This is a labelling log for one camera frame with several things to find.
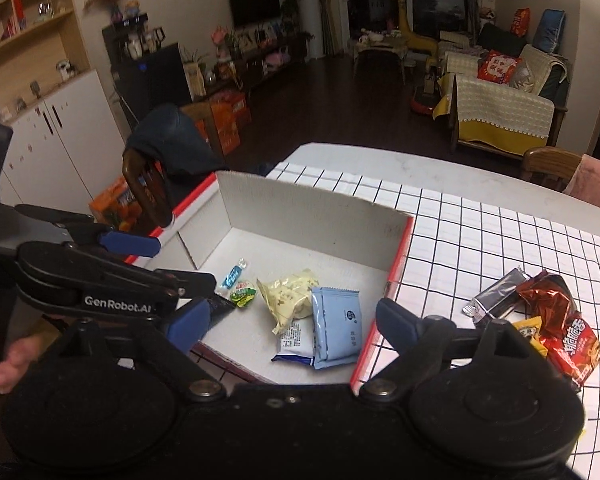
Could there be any sofa with cream cover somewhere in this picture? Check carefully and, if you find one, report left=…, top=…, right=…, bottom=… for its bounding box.
left=432, top=22, right=571, bottom=157

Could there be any copper foil snack packet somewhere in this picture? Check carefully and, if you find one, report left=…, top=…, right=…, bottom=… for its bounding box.
left=517, top=270, right=577, bottom=332

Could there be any black sideboard cabinet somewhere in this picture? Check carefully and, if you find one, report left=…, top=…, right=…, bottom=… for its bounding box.
left=102, top=25, right=194, bottom=122

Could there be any green potted plant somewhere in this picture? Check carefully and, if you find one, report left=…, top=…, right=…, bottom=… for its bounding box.
left=280, top=0, right=312, bottom=37

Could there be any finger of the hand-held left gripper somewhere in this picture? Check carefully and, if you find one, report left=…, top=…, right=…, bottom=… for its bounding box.
left=19, top=241, right=217, bottom=302
left=55, top=220, right=162, bottom=260

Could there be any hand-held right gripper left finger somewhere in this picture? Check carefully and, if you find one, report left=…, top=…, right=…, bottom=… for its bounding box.
left=55, top=299, right=227, bottom=404

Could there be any person's left hand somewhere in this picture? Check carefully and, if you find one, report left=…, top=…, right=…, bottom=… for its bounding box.
left=0, top=334, right=49, bottom=395

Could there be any wooden dining chair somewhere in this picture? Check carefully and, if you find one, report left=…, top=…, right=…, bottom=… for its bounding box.
left=520, top=146, right=600, bottom=197

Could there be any red printed cushion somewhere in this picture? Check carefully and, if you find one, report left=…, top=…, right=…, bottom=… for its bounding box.
left=476, top=50, right=523, bottom=86

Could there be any silver black snack packet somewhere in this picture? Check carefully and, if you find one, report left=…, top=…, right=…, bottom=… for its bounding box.
left=462, top=266, right=531, bottom=327

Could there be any yellow giraffe toy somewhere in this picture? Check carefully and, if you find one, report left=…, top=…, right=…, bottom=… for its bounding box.
left=390, top=0, right=439, bottom=54

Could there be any silver grey cushion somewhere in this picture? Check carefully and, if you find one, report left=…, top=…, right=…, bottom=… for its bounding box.
left=510, top=62, right=539, bottom=94

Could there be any yellow green snack packet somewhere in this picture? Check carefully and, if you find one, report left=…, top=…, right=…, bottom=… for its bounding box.
left=230, top=279, right=259, bottom=309

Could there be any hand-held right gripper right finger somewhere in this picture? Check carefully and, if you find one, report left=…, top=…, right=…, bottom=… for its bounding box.
left=358, top=298, right=557, bottom=404

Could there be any red cardboard box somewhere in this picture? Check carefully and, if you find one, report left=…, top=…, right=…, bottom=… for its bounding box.
left=125, top=170, right=416, bottom=397

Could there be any dark television cabinet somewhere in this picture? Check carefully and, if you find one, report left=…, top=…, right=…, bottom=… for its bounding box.
left=200, top=30, right=314, bottom=97

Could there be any dark blue jacket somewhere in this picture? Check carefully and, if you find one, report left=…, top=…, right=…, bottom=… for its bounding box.
left=127, top=104, right=227, bottom=177

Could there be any blue candy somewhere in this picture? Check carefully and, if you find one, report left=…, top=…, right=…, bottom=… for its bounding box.
left=215, top=257, right=249, bottom=297

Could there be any white standing air conditioner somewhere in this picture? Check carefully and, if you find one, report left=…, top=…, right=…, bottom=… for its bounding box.
left=297, top=0, right=326, bottom=59

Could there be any red orange cushion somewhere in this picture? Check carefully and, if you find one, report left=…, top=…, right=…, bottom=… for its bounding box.
left=510, top=8, right=531, bottom=36

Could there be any pale yellow snack packet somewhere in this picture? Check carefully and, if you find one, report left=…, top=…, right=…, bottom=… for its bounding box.
left=256, top=268, right=321, bottom=337

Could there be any red ride-on toy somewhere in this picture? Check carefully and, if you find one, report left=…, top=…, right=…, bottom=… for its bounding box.
left=411, top=75, right=444, bottom=117

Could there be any orange gift carton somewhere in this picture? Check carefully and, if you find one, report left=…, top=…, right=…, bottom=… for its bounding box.
left=207, top=91, right=254, bottom=157

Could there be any wooden chair with black seat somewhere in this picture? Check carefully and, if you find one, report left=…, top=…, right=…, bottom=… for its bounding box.
left=121, top=102, right=217, bottom=229

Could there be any white wooden shelf cabinet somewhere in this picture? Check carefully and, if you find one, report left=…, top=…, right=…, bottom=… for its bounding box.
left=0, top=0, right=131, bottom=207

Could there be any pink towel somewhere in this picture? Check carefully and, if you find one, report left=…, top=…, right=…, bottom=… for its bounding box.
left=562, top=154, right=600, bottom=212

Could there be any red snack packet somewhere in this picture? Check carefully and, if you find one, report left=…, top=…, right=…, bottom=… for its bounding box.
left=537, top=310, right=600, bottom=394

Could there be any light blue snack packet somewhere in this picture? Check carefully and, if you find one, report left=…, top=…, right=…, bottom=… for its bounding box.
left=310, top=287, right=364, bottom=371

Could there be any white blue snack packet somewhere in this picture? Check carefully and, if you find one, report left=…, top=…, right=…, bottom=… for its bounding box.
left=271, top=320, right=316, bottom=367

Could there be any black television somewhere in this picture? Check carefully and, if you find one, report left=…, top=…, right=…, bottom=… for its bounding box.
left=226, top=0, right=282, bottom=29

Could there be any orange printed carton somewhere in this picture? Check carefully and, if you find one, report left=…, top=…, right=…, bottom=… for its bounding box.
left=89, top=175, right=146, bottom=234

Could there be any blue cushion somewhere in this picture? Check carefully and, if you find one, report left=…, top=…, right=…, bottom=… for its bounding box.
left=531, top=8, right=567, bottom=54

